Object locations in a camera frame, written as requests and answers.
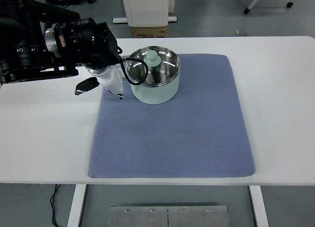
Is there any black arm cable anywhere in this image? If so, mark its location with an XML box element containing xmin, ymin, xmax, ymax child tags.
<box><xmin>116</xmin><ymin>46</ymin><xmax>149</xmax><ymax>86</ymax></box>

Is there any glass lid with green knob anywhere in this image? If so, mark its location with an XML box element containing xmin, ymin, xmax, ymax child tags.
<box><xmin>125</xmin><ymin>46</ymin><xmax>180</xmax><ymax>88</ymax></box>

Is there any white table left leg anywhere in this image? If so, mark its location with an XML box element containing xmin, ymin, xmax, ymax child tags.
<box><xmin>67</xmin><ymin>184</ymin><xmax>87</xmax><ymax>227</ymax></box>

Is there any metal floor plate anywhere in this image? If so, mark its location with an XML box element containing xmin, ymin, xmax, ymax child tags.
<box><xmin>107</xmin><ymin>206</ymin><xmax>230</xmax><ymax>227</ymax></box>

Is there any blue textured mat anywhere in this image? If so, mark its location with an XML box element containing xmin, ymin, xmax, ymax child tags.
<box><xmin>88</xmin><ymin>54</ymin><xmax>255</xmax><ymax>178</ymax></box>

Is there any white table right leg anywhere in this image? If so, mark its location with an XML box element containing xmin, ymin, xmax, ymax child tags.
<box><xmin>249</xmin><ymin>186</ymin><xmax>269</xmax><ymax>227</ymax></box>

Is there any white rolling chair base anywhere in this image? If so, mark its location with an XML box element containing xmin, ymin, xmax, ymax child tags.
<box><xmin>236</xmin><ymin>0</ymin><xmax>296</xmax><ymax>16</ymax></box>

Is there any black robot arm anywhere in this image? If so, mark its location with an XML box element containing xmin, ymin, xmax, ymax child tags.
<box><xmin>0</xmin><ymin>0</ymin><xmax>121</xmax><ymax>84</ymax></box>

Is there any cardboard box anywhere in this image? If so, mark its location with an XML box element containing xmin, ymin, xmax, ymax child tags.
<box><xmin>131</xmin><ymin>26</ymin><xmax>168</xmax><ymax>38</ymax></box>

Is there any grey floor socket cover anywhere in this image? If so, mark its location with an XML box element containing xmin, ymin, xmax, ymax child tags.
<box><xmin>235</xmin><ymin>28</ymin><xmax>249</xmax><ymax>36</ymax></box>

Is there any black floor cable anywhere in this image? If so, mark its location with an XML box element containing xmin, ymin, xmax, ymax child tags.
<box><xmin>50</xmin><ymin>184</ymin><xmax>62</xmax><ymax>227</ymax></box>

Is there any white pedestal cabinet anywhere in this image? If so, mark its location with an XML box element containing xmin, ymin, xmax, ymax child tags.
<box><xmin>112</xmin><ymin>0</ymin><xmax>177</xmax><ymax>27</ymax></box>

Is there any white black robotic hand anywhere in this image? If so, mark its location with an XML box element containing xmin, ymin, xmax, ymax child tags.
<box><xmin>74</xmin><ymin>65</ymin><xmax>124</xmax><ymax>99</ymax></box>

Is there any white table leg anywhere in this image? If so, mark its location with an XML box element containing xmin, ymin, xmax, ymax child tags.
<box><xmin>249</xmin><ymin>186</ymin><xmax>269</xmax><ymax>227</ymax></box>
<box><xmin>67</xmin><ymin>184</ymin><xmax>87</xmax><ymax>227</ymax></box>

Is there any mint green pot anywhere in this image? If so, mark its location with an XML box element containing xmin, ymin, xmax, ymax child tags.
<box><xmin>131</xmin><ymin>74</ymin><xmax>180</xmax><ymax>104</ymax></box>

